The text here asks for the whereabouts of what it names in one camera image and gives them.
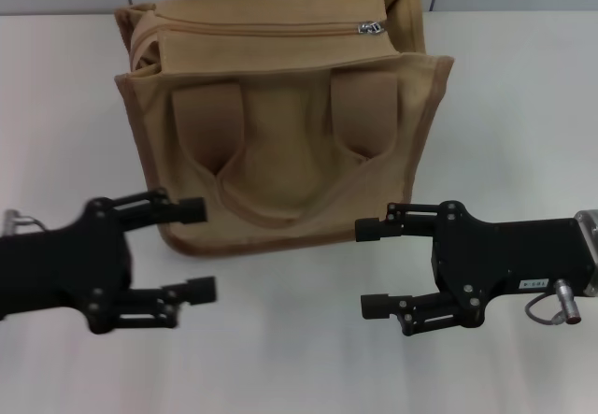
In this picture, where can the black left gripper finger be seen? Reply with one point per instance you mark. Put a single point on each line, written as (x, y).
(191, 210)
(203, 290)

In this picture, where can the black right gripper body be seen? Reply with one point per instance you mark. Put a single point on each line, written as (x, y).
(490, 260)

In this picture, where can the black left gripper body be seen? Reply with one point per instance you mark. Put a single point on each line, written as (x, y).
(56, 269)

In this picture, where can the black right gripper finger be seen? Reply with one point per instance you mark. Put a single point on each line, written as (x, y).
(366, 230)
(374, 306)

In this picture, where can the khaki canvas food bag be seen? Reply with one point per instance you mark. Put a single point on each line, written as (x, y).
(285, 161)

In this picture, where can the silver metal zipper pull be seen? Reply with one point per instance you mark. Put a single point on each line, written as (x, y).
(369, 27)

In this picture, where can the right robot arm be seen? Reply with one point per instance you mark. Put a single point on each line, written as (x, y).
(591, 232)

